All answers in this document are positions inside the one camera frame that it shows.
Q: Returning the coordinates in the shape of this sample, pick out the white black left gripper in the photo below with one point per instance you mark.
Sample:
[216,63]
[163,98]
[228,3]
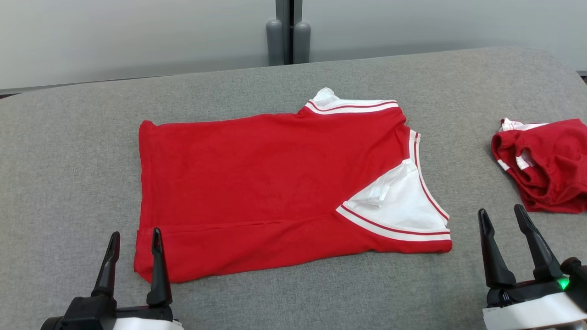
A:
[146,318]

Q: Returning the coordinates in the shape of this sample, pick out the dark grey vertical frame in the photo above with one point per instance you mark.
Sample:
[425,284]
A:
[289,18]

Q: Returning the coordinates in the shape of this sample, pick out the grey rounded post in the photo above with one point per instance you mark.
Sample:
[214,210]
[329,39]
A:
[302,43]
[274,43]

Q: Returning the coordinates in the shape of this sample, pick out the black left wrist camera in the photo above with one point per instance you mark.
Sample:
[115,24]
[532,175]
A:
[87,314]

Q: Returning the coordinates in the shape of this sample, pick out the red white T-shirt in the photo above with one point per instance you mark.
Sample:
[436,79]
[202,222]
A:
[257,183]

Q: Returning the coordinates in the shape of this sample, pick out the red shorts with white stripe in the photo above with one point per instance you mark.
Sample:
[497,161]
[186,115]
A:
[550,169]

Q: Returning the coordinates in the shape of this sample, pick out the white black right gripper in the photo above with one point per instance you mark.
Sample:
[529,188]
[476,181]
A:
[532,309]

